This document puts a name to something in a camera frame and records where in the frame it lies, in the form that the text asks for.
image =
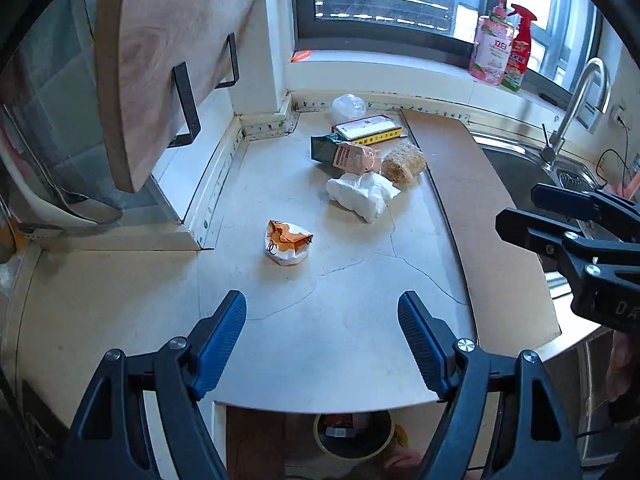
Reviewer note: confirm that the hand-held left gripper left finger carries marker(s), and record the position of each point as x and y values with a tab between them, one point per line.
220	345

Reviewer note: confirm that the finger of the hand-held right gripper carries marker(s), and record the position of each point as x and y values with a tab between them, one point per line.
530	230
565	199

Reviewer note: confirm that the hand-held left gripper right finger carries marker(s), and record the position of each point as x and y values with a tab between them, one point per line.
425	345

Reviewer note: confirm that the orange white paper cup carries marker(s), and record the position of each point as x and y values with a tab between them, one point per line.
287	247

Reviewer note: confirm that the round yellow-rimmed bin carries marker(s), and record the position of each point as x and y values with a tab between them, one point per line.
320	435

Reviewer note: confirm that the brown noodle cake bag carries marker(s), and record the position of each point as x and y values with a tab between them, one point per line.
402	162

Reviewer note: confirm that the white tissue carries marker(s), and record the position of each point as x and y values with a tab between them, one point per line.
362	192

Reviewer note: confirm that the pink drink carton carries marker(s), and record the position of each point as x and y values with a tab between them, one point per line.
355	156

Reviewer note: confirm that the black yellow box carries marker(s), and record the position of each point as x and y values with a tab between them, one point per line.
370	127

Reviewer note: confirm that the clear plastic bag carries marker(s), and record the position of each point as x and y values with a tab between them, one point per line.
348	106

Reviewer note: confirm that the dark drink carton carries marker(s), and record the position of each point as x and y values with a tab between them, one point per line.
321	147

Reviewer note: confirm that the person's right hand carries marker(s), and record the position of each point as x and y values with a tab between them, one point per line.
620	365

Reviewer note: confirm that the flat cardboard sheet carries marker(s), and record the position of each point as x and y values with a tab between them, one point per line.
480	240

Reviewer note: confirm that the stainless steel sink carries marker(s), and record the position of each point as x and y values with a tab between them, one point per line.
515	175

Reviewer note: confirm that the yellow slipper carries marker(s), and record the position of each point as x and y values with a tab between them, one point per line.
400	436

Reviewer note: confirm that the steel kitchen faucet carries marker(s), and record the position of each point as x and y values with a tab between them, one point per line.
575	105

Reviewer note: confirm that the person's leg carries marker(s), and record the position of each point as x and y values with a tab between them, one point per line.
405	465

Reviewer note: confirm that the red spray bottle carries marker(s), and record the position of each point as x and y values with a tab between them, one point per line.
520	55

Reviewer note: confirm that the pink dish soap bottle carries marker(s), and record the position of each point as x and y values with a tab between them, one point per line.
492	50

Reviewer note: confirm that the wooden cutting board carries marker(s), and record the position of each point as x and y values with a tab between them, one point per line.
170	60

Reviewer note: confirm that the white wall outlet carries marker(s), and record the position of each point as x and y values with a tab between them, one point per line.
620	115

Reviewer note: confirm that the black metal board bracket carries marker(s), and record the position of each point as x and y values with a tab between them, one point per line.
190	110

